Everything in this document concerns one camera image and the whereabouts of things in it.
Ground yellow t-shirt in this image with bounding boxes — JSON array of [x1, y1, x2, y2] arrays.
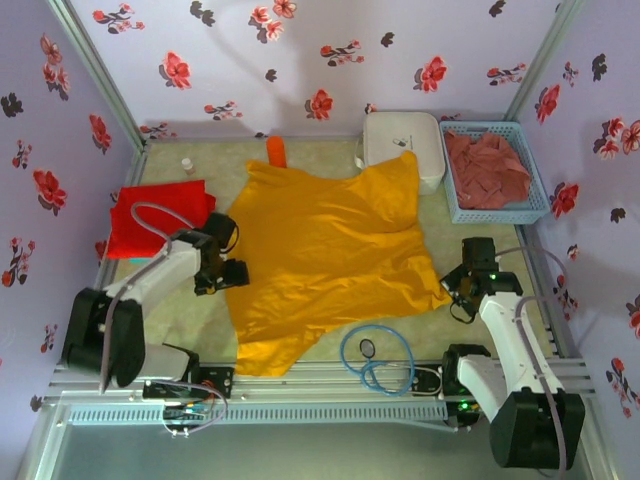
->
[[224, 151, 454, 379]]

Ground blue stethoscope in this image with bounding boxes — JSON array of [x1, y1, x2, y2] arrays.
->
[[340, 324, 444, 400]]

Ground red folded t-shirt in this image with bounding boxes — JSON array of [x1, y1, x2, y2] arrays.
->
[[106, 180, 217, 260]]

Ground black board with green light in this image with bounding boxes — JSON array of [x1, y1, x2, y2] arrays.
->
[[452, 398, 489, 432]]

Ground dusty pink t-shirt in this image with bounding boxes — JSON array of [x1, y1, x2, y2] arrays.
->
[[444, 130, 532, 210]]

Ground orange plastic bottle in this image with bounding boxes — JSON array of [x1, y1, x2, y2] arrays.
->
[[266, 136, 289, 170]]

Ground light blue plastic basket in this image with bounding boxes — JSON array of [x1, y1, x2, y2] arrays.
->
[[438, 121, 551, 225]]

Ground white zipped case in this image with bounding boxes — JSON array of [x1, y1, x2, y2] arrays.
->
[[353, 112, 447, 196]]

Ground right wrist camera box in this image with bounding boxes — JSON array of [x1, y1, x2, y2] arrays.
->
[[461, 237, 499, 272]]

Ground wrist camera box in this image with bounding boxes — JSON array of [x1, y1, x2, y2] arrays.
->
[[461, 237, 499, 272], [207, 212, 242, 251]]

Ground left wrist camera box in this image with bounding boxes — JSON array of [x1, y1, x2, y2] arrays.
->
[[207, 212, 242, 251]]

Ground aluminium side rail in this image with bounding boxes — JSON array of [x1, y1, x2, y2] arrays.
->
[[517, 224, 586, 359], [59, 144, 149, 366]]

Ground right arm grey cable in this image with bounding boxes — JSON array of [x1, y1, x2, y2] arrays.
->
[[439, 247, 571, 471]]

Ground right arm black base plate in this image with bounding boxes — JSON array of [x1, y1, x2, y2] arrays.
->
[[409, 367, 501, 401]]

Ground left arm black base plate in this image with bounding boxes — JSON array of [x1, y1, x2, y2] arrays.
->
[[143, 366, 235, 401]]

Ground aluminium front frame rail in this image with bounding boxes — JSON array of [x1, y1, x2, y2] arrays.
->
[[47, 362, 599, 401]]

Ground small circuit board with wires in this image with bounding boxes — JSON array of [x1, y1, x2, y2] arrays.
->
[[162, 404, 211, 424]]

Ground grey slotted cable duct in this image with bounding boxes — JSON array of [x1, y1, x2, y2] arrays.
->
[[67, 401, 449, 426]]

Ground aluminium corner post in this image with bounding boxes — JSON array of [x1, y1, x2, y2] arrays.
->
[[47, 0, 149, 151], [504, 0, 586, 124]]

